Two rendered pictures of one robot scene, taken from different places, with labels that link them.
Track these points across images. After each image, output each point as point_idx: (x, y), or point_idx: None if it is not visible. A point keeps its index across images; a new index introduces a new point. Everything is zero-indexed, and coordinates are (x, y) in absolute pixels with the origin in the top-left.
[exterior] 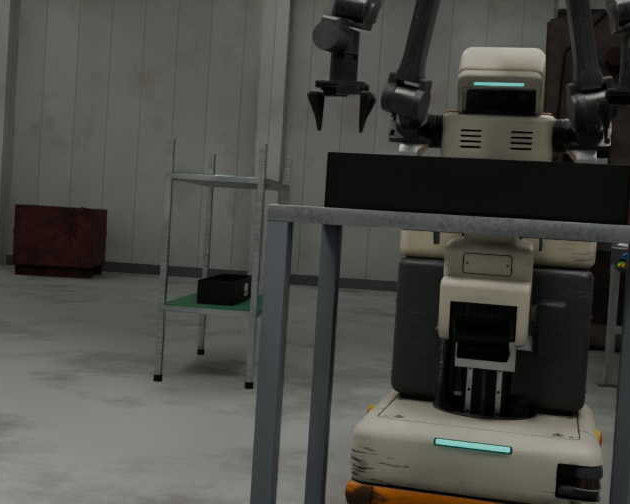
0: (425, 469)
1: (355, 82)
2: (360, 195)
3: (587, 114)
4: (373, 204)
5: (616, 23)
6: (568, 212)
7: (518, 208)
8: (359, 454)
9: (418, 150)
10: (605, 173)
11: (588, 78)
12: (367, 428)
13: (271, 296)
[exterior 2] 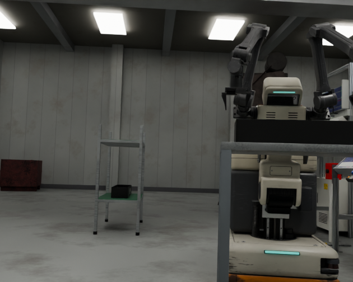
0: (260, 264)
1: (244, 88)
2: (252, 137)
3: (325, 104)
4: (259, 141)
5: None
6: (348, 142)
7: (326, 141)
8: (229, 260)
9: None
10: None
11: (324, 89)
12: (232, 248)
13: (224, 184)
